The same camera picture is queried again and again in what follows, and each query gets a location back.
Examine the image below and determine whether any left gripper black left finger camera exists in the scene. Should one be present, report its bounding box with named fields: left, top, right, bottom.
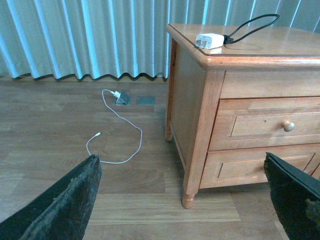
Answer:
left=0, top=155, right=102, bottom=240

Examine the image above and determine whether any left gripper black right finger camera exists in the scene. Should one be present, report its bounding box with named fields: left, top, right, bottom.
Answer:
left=263, top=152, right=320, bottom=240

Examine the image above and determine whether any round wooden knob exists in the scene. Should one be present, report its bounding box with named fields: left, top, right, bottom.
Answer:
left=281, top=120, right=295, bottom=132

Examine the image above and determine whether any wooden drawer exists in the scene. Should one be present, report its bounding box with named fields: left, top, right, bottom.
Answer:
left=200, top=144, right=320, bottom=189
left=209, top=97, right=320, bottom=151

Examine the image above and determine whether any black charger cable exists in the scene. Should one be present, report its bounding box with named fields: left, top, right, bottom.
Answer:
left=223, top=13, right=281, bottom=45

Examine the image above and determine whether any white charger adapter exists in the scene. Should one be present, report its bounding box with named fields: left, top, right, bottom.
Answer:
left=195, top=33, right=225, bottom=50

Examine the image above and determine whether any white floor charger plug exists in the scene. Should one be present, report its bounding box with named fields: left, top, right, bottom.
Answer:
left=111, top=91, right=121, bottom=99

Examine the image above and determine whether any light wooden nightstand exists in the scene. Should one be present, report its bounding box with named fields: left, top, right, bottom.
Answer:
left=165, top=23, right=320, bottom=209

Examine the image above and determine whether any open metal floor socket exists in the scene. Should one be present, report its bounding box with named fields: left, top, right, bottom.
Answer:
left=114, top=91, right=132, bottom=106

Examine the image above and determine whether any closed metal floor plate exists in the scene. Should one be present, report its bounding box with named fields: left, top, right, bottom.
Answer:
left=136, top=96, right=156, bottom=106

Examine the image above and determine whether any pale pleated curtain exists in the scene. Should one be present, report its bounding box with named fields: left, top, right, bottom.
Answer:
left=0, top=0, right=320, bottom=79

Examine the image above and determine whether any white floor cable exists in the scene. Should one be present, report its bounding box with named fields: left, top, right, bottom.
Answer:
left=86, top=89, right=143, bottom=165

